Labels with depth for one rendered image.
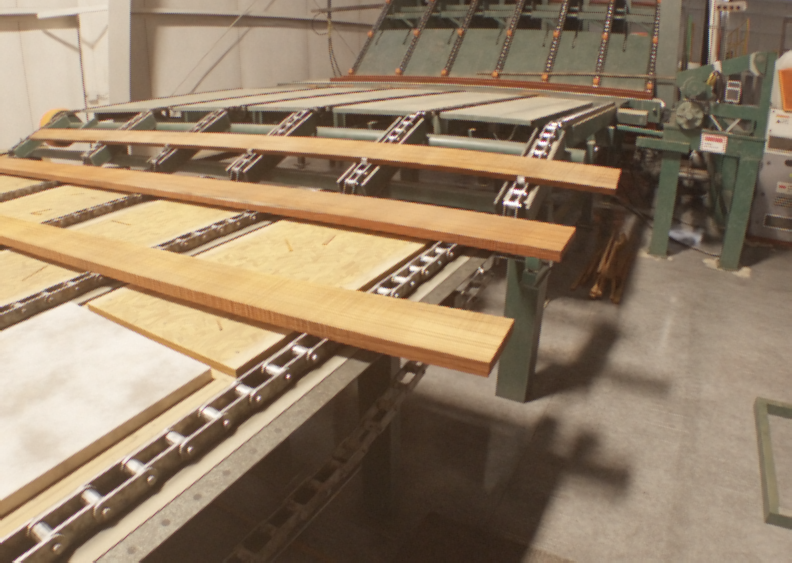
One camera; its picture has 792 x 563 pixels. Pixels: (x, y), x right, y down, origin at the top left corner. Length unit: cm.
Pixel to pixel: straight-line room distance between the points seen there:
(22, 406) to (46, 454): 14
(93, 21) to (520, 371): 646
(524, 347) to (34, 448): 169
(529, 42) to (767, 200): 343
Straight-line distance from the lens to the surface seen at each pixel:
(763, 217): 502
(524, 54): 668
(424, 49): 720
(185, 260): 120
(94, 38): 731
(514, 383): 215
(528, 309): 198
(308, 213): 150
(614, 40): 670
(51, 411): 86
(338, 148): 218
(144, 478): 68
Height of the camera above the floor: 128
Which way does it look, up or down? 22 degrees down
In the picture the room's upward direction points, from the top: straight up
